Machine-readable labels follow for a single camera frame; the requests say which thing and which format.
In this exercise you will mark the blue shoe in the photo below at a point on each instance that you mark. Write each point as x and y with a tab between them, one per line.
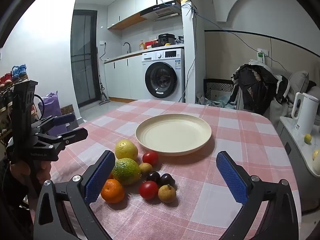
23	70
15	73

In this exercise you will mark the dark jacket pile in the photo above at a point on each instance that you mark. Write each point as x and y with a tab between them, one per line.
257	87

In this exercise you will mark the wooden shoe rack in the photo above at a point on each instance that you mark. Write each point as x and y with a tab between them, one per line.
6	105

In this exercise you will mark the small yellow fruit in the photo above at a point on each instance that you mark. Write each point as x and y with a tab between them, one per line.
307	138
317	154

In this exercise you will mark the curved metal faucet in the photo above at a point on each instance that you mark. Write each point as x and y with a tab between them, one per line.
130	48

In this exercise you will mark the black patterned crate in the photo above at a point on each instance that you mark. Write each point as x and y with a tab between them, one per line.
217	86

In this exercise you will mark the white washing machine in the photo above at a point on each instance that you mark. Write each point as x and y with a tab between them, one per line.
161	80

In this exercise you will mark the grey side cabinet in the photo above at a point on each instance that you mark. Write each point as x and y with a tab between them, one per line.
297	160

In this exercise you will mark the red shoe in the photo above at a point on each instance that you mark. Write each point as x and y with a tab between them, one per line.
6	79

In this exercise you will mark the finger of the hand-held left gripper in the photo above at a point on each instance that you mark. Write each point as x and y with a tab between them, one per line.
72	135
62	120

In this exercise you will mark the white kitchen wall socket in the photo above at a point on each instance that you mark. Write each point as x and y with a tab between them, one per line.
103	42

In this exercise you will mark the white kitchen base cabinet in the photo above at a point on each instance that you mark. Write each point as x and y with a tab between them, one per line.
120	80

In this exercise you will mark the wall socket with green plug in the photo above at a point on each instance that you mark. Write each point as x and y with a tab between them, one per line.
261	56

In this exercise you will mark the purple plastic bag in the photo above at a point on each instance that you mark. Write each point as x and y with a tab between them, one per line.
51	105

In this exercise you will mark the dark purple plum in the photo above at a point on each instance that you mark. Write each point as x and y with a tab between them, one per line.
167	180
153	176

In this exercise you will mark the cream round plate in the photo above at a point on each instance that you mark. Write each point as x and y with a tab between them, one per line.
172	135

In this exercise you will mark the red tomato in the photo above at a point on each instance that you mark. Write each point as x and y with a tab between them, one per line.
148	190
150	158

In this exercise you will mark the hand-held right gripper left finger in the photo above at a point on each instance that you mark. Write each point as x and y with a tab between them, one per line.
100	177

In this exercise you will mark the steel range hood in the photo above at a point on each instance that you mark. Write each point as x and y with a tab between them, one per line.
162	11

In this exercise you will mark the pink checked tablecloth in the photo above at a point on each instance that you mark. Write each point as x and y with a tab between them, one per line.
195	172

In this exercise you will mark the grey floor mop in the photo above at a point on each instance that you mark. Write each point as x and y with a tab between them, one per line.
103	98

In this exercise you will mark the small brown longan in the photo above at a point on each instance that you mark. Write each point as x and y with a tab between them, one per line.
145	168
166	193

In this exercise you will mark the white wall cabinets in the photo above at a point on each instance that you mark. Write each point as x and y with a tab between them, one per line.
125	5

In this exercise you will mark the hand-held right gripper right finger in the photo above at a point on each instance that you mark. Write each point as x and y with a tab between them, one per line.
232	177

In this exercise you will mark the black pressure cooker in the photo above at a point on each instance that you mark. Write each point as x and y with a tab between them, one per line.
166	40

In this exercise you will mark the dark glass door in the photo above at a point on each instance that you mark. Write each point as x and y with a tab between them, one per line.
83	55

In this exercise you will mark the yellow lemon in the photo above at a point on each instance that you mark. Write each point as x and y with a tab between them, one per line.
126	151

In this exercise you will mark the patterned cardboard box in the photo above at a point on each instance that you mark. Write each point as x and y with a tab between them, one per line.
66	110

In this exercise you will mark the yellow soap bottle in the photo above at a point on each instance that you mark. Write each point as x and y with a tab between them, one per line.
142	46

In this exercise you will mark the orange tangerine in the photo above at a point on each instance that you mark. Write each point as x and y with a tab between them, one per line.
110	176
112	191

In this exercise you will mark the red box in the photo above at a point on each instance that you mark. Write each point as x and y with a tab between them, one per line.
151	44

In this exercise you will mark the white electric kettle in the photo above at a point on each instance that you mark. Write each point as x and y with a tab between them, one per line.
308	112

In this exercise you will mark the green orange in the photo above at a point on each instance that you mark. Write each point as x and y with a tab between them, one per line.
126	172

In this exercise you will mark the person's left hand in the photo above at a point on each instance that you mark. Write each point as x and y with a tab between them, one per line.
16	171

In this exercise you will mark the grey cushion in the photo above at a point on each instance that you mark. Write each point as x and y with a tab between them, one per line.
298	82

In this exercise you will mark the pale blue plastic bag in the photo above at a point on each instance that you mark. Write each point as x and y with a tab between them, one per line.
217	100

